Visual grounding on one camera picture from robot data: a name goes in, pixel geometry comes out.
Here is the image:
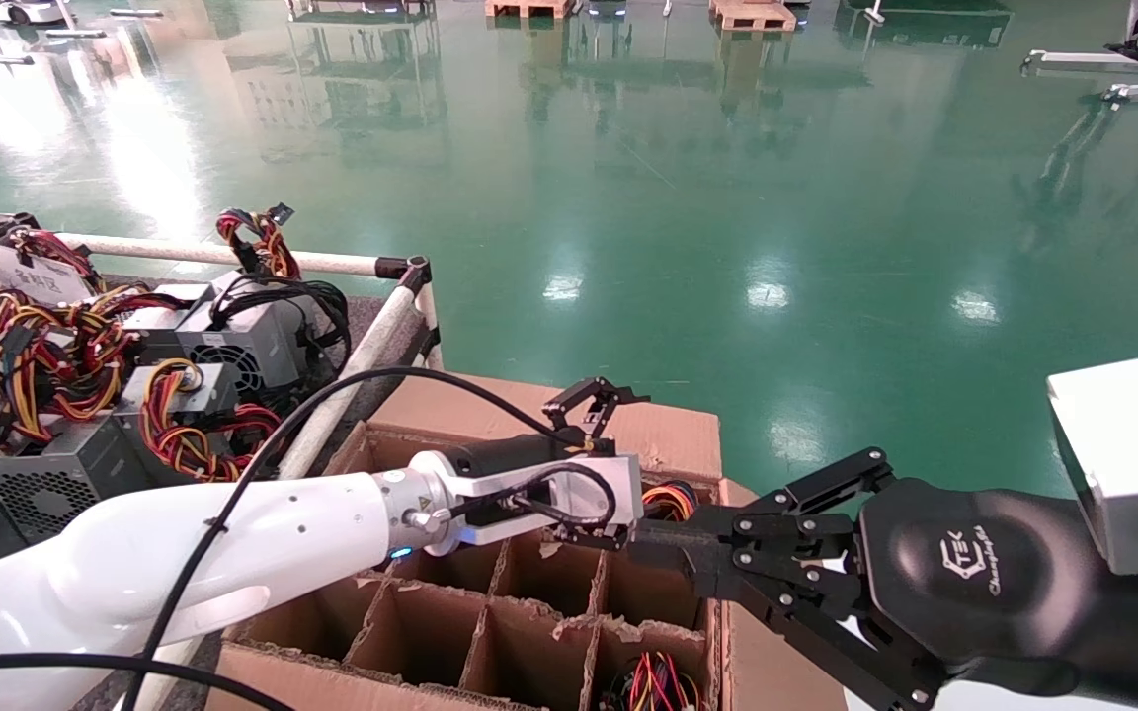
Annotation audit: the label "small grey power supply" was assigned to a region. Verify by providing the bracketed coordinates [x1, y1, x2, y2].
[115, 360, 240, 437]

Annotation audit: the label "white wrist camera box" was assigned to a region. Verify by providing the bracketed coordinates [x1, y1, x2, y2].
[1046, 358, 1138, 579]
[450, 452, 646, 546]

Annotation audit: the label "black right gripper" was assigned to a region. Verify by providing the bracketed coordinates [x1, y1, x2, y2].
[627, 446, 1138, 711]

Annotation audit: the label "grey power supply round fan grille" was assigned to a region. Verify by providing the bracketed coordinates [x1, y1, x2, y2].
[177, 294, 311, 398]

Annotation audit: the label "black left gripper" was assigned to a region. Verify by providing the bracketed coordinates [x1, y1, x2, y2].
[441, 376, 651, 553]

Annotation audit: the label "dark metal rack frame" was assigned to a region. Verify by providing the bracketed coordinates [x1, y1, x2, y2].
[284, 0, 434, 23]

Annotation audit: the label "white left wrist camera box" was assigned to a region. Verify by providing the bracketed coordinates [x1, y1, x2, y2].
[450, 452, 646, 546]

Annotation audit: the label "flat grey power supply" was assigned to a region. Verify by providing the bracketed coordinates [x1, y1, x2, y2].
[120, 283, 219, 337]

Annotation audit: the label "white wheeled vehicle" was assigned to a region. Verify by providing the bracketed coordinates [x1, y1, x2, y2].
[0, 0, 71, 26]

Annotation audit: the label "red yellow cable bundle black plug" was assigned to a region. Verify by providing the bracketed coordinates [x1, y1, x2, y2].
[215, 203, 301, 281]

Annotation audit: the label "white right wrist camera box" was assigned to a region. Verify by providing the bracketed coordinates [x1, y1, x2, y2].
[1046, 358, 1138, 579]

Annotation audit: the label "cardboard box with dividers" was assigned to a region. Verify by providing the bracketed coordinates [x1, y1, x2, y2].
[208, 368, 852, 711]

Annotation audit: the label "grey power supply coloured wires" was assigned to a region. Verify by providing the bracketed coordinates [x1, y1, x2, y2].
[640, 480, 701, 525]
[604, 650, 709, 711]

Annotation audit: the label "coiled red yellow wire bundle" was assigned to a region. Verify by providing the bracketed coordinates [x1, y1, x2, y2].
[139, 357, 281, 485]

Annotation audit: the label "tangled red yellow wire mass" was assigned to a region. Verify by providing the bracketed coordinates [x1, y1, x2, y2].
[0, 225, 190, 447]

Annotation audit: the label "white paper label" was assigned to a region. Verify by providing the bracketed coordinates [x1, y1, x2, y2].
[0, 240, 101, 307]

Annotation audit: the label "long white pipe rail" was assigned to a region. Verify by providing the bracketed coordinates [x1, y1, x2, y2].
[0, 209, 412, 279]
[124, 286, 429, 711]

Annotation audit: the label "black pipe corner connector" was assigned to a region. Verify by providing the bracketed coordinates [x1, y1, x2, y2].
[374, 255, 434, 295]

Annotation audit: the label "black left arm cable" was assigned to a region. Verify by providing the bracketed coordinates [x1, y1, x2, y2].
[0, 366, 621, 711]

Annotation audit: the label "wooden pallet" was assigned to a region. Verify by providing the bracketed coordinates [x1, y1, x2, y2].
[486, 0, 577, 21]
[709, 0, 799, 34]

